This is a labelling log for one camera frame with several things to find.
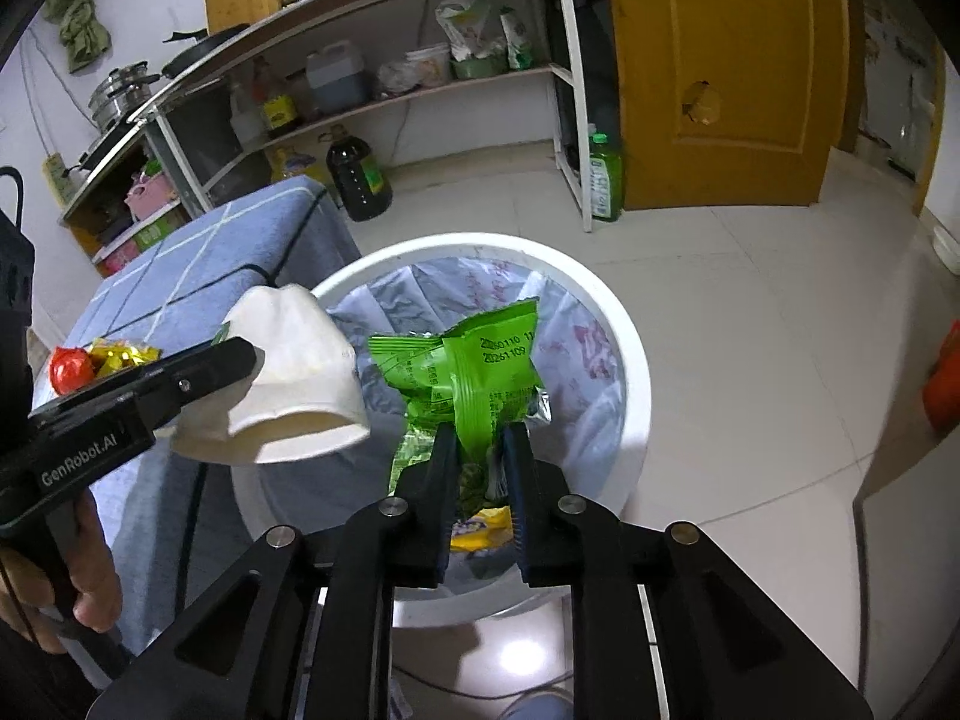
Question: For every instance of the gold foil wrapper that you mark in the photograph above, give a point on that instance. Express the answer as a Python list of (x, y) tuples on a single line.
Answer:
[(120, 355)]

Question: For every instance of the small green white bag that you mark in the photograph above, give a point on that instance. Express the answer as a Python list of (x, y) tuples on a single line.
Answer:
[(517, 41)]

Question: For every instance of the blue checked tablecloth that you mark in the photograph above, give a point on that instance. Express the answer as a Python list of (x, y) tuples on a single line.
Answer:
[(187, 255)]

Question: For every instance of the black induction cooker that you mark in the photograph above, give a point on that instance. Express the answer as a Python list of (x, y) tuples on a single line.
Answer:
[(109, 146)]

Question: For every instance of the dark plastic canister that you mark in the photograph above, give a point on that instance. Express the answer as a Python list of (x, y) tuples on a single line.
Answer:
[(337, 82)]

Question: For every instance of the white framed shelf unit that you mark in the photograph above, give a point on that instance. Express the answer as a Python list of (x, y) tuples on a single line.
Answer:
[(337, 0)]

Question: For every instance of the white plastic tub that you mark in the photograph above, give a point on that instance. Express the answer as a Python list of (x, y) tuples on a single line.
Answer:
[(429, 67)]

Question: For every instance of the low wooden cabinet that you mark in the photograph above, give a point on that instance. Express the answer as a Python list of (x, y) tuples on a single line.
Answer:
[(75, 217)]

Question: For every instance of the red snack wrapper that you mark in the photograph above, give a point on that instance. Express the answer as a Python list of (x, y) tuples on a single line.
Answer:
[(71, 371)]

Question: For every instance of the pink plastic basket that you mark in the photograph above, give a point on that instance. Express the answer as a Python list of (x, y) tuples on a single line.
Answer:
[(154, 199)]

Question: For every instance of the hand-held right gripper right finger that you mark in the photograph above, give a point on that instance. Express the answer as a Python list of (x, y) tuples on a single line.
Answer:
[(514, 472)]

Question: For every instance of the yellow oil bottle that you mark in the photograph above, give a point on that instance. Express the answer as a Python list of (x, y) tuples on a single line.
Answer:
[(292, 165)]

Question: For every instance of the person's left hand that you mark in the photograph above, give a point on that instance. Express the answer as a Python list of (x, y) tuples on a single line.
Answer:
[(97, 577)]

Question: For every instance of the white floor bowl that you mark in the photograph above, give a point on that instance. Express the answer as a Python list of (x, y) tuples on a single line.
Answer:
[(948, 251)]

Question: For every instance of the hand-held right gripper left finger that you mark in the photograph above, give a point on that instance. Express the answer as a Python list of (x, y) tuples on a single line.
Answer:
[(444, 465)]

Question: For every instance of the white round bin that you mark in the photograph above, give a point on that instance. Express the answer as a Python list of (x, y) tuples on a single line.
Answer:
[(480, 607)]

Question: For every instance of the white paper cup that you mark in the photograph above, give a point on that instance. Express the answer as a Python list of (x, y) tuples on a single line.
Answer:
[(292, 360)]

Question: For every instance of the black frying pan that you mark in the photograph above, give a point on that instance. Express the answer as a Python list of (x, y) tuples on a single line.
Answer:
[(202, 52)]

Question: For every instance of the green snack packet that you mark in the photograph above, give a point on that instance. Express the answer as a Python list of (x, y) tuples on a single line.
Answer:
[(480, 382)]

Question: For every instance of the clear plastic bin liner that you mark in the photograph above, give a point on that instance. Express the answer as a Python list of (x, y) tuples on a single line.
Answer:
[(585, 360)]

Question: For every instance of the yellowed power strip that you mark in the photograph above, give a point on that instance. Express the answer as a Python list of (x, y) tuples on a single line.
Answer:
[(54, 178)]

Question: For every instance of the white plastic bottle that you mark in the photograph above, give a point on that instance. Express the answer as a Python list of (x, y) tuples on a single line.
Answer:
[(244, 124)]

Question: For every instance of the yellow label sauce bottle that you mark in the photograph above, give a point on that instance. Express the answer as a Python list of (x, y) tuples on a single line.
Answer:
[(279, 109)]

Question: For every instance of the large dark oil bottle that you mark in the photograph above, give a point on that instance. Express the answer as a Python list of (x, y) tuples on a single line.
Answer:
[(360, 180)]

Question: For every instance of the yellow snack packet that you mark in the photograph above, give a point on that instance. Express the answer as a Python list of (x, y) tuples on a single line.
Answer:
[(484, 529)]

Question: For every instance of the large green white bag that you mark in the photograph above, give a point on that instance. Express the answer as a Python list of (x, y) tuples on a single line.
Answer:
[(465, 30)]

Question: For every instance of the green detergent bottle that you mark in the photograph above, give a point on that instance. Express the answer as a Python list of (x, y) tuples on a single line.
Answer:
[(606, 180)]

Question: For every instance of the green bowl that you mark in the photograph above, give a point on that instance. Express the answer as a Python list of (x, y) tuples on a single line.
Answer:
[(480, 69)]

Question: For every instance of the green cardboard box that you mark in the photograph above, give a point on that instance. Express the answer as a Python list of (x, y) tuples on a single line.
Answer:
[(159, 231)]

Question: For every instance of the steel steamer pot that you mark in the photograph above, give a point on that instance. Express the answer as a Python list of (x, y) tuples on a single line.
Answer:
[(116, 101)]

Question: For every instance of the yellow wooden door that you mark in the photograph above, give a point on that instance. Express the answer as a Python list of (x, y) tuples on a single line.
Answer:
[(735, 90)]

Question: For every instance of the green hanging cloth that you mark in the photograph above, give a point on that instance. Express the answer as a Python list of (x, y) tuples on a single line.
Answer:
[(79, 26)]

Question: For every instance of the crumpled clear plastic bag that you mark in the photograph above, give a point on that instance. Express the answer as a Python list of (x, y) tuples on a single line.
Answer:
[(396, 79)]

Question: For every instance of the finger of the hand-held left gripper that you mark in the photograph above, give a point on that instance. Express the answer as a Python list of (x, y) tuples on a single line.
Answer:
[(202, 375)]

